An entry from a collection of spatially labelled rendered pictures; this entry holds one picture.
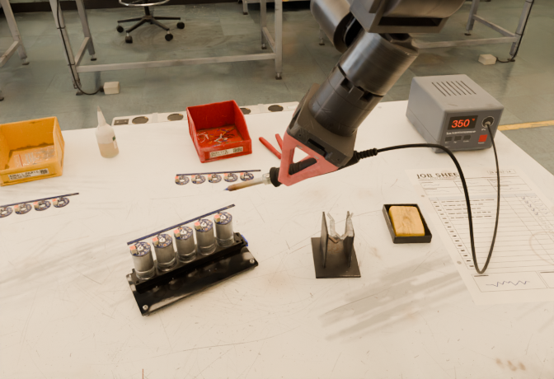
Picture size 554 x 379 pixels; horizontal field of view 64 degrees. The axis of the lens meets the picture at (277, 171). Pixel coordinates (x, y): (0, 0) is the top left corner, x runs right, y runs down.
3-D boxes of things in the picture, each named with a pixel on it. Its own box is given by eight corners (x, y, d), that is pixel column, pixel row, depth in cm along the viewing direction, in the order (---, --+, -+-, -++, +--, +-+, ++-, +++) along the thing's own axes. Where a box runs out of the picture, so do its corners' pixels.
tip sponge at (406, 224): (430, 243, 64) (433, 235, 63) (393, 244, 64) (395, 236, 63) (415, 209, 70) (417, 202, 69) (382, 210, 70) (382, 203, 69)
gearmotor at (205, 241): (218, 255, 61) (216, 226, 58) (202, 261, 60) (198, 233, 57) (211, 243, 62) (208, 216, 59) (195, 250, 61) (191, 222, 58)
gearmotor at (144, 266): (159, 278, 57) (152, 250, 54) (140, 287, 56) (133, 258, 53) (153, 266, 59) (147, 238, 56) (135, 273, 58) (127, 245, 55)
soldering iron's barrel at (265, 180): (229, 197, 55) (274, 185, 52) (223, 187, 55) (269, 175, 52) (233, 189, 56) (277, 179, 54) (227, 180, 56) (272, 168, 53)
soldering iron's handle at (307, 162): (274, 191, 52) (379, 166, 47) (266, 175, 51) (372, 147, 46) (279, 180, 54) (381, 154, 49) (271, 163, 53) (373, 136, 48)
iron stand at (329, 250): (312, 282, 63) (320, 273, 54) (309, 222, 66) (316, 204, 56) (354, 281, 63) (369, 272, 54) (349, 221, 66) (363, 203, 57)
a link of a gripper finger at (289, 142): (252, 179, 49) (295, 118, 44) (269, 146, 55) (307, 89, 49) (303, 210, 50) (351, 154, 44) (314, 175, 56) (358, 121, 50)
